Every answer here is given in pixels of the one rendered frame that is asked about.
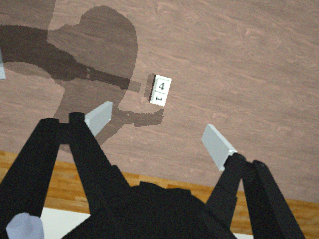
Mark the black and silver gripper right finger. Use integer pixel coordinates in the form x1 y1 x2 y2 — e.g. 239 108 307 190
188 124 306 239

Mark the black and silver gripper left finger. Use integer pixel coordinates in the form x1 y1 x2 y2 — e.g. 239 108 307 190
0 101 159 239

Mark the white cube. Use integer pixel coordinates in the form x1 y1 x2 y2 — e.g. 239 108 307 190
156 78 169 93
152 90 165 105

